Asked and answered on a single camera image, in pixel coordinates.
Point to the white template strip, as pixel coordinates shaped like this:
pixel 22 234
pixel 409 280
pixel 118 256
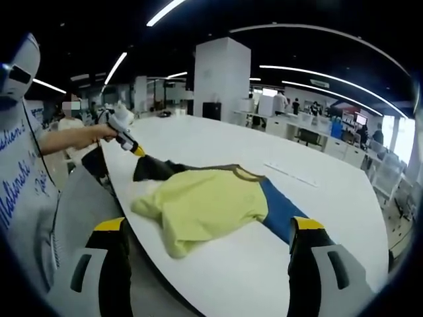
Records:
pixel 291 173

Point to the white chest device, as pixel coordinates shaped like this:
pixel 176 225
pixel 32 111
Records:
pixel 28 56

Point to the wide white square pillar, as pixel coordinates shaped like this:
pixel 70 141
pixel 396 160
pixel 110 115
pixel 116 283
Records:
pixel 221 66

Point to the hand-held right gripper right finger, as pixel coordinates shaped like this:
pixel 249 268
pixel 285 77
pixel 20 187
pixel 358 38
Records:
pixel 304 264

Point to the person's white printed shirt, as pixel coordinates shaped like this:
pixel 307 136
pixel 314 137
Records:
pixel 20 165

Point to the ceiling air vent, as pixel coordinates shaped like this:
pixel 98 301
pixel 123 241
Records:
pixel 319 82

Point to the blue bin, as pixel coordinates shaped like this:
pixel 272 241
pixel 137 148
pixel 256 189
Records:
pixel 336 128

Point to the person's left hand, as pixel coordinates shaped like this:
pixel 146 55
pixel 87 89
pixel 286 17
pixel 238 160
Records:
pixel 105 132

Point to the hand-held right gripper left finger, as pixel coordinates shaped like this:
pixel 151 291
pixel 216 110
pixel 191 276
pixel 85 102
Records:
pixel 112 264

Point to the white tall cabinet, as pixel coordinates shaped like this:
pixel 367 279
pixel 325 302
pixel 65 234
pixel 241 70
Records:
pixel 267 105

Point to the white counter cabinet row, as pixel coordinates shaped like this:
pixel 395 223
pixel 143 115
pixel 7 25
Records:
pixel 337 145

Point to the person's grey trousers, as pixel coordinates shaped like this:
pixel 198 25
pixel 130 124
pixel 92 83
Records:
pixel 82 211

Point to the long ceiling light strip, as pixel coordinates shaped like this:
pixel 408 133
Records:
pixel 330 92
pixel 178 74
pixel 49 86
pixel 330 76
pixel 165 12
pixel 115 67

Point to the black cabinet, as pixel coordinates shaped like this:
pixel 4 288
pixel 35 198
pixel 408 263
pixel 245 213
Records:
pixel 211 110

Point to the yellow blue grey garment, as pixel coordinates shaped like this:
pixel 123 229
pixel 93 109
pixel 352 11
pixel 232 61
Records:
pixel 205 201

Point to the black office chair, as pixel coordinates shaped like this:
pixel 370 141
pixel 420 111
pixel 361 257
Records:
pixel 309 135

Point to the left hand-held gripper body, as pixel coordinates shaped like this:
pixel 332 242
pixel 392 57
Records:
pixel 122 119

